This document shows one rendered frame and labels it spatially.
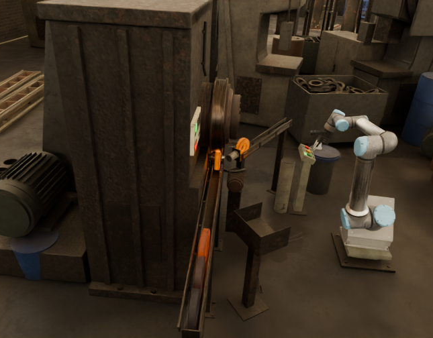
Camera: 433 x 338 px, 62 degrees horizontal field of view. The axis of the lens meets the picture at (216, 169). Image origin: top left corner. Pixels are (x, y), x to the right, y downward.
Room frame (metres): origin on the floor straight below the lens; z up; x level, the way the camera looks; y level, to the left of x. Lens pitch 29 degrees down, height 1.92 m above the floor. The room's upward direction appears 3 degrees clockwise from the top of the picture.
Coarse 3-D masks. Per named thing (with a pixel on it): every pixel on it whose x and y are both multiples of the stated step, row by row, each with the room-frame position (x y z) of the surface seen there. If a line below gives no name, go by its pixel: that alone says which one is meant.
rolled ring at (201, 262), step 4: (200, 256) 1.27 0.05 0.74; (204, 256) 1.27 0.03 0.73; (200, 260) 1.23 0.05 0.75; (204, 260) 1.25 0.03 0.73; (196, 264) 1.21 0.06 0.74; (200, 264) 1.21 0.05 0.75; (204, 264) 1.28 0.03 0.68; (196, 268) 1.19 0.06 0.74; (200, 268) 1.19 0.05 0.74; (204, 268) 1.28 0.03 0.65; (196, 272) 1.17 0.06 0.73; (200, 272) 1.17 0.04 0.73; (204, 272) 1.28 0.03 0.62; (196, 276) 1.16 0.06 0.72; (200, 276) 1.16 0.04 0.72; (196, 280) 1.15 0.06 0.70; (200, 280) 1.15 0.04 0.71; (196, 284) 1.14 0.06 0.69; (200, 284) 1.14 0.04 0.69; (200, 288) 1.14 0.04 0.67
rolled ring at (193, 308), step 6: (198, 288) 1.10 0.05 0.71; (192, 294) 1.05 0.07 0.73; (198, 294) 1.05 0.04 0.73; (192, 300) 1.02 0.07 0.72; (198, 300) 1.04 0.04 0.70; (192, 306) 1.00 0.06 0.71; (198, 306) 1.09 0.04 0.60; (192, 312) 0.98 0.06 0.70; (198, 312) 1.08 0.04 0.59; (192, 318) 0.97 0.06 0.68; (198, 318) 1.07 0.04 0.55; (192, 324) 0.96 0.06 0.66
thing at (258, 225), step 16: (256, 208) 1.76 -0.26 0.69; (240, 224) 1.61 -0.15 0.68; (256, 224) 1.71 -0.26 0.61; (256, 240) 1.48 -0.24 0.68; (272, 240) 1.50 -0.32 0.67; (288, 240) 1.56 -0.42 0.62; (256, 256) 1.61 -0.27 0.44; (256, 272) 1.62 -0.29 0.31; (240, 304) 1.62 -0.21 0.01; (256, 304) 1.63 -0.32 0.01
